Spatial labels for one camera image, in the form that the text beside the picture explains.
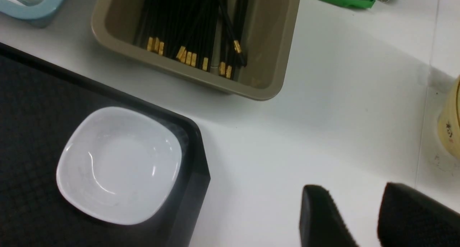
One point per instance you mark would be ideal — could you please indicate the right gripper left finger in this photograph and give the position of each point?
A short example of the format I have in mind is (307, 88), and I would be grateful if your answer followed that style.
(320, 223)

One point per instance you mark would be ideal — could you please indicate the yellow paper cup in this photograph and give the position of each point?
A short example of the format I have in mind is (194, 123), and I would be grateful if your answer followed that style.
(448, 123)

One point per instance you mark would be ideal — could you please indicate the black serving tray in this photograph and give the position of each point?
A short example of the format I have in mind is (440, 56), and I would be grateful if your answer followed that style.
(41, 104)

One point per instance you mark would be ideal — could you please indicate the upper grey square dish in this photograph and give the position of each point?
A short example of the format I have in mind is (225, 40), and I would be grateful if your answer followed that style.
(119, 166)

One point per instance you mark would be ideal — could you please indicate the teal plastic bin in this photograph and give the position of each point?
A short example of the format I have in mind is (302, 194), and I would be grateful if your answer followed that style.
(38, 13)

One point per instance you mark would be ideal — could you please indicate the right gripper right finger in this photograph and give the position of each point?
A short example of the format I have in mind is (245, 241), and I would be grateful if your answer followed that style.
(409, 218)

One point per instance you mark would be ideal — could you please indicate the black chopsticks bundle in bin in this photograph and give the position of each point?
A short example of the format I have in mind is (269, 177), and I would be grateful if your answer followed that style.
(185, 31)

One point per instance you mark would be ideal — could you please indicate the brown plastic bin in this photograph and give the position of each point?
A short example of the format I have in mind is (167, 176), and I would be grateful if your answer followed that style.
(267, 39)

